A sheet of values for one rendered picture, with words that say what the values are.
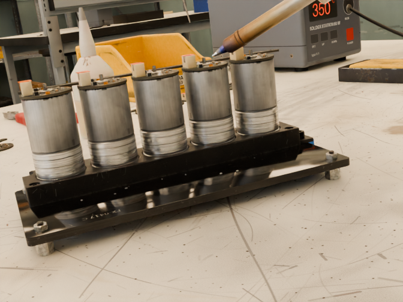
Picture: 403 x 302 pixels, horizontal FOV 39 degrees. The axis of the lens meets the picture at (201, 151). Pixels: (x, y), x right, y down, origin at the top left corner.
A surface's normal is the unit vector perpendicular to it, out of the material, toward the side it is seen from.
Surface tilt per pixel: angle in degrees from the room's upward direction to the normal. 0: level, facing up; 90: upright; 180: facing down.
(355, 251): 0
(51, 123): 90
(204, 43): 90
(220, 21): 90
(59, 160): 90
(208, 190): 0
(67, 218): 0
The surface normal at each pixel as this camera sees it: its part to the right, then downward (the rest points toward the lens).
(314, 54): 0.66, 0.12
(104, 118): 0.07, 0.26
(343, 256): -0.12, -0.96
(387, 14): -0.76, 0.26
